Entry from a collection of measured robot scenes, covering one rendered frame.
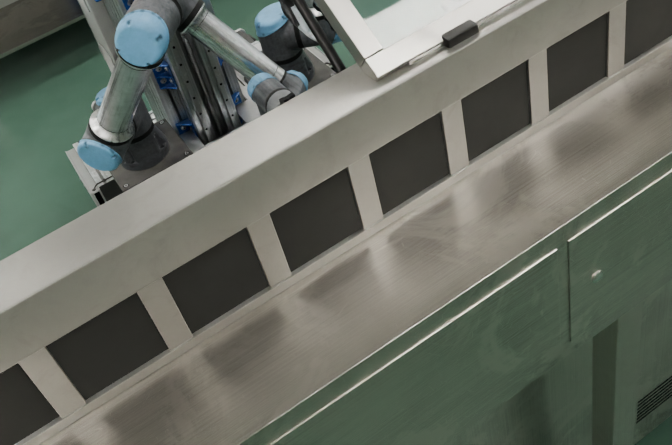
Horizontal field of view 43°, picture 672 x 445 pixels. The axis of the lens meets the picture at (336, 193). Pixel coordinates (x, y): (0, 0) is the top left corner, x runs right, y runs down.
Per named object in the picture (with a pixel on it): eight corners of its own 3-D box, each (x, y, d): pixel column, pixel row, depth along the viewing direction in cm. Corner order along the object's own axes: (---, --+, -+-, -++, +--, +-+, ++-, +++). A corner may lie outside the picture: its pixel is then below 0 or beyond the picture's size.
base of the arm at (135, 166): (112, 152, 250) (99, 126, 243) (158, 128, 254) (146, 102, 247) (130, 178, 239) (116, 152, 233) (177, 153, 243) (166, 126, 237)
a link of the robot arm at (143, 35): (131, 146, 237) (189, 2, 198) (111, 184, 227) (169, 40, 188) (90, 128, 234) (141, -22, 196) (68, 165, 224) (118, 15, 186)
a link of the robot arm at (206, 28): (141, -17, 210) (293, 100, 229) (126, 8, 203) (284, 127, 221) (165, -46, 203) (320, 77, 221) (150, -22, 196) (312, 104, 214)
